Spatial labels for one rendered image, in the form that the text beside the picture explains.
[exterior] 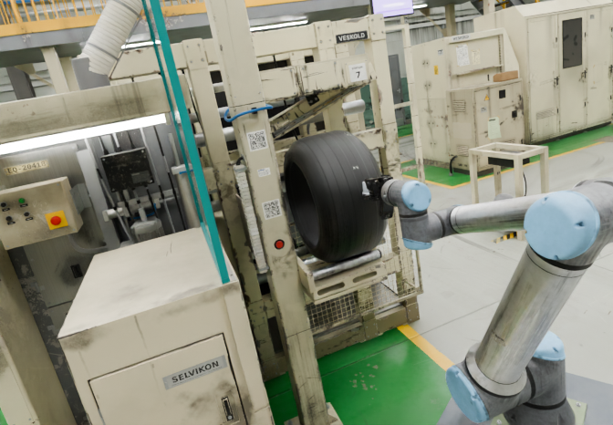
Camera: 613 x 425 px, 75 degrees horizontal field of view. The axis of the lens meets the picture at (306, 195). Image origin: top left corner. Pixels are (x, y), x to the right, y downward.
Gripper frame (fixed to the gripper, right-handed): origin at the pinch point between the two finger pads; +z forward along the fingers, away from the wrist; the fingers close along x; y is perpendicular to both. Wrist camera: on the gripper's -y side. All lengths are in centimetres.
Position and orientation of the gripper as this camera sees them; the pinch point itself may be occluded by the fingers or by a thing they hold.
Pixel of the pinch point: (366, 193)
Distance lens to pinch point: 159.3
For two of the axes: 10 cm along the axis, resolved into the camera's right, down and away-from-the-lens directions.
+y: -2.1, -9.6, -1.5
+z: -3.2, -0.8, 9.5
